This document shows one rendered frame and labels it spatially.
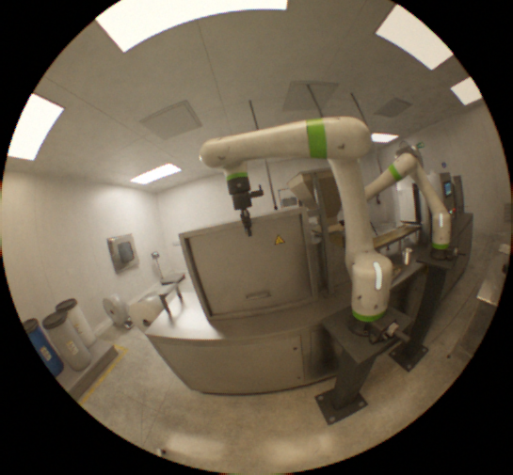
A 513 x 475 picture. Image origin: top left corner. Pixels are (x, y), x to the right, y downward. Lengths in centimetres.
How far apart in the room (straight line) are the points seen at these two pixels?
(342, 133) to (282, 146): 16
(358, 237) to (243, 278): 58
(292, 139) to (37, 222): 326
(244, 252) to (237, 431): 133
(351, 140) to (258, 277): 73
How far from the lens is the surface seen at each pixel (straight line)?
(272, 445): 139
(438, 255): 110
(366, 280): 46
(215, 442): 149
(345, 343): 57
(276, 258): 82
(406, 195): 165
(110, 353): 255
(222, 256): 82
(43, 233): 320
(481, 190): 497
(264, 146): 44
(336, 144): 42
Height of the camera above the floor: 137
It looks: 3 degrees down
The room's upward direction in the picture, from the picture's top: 12 degrees counter-clockwise
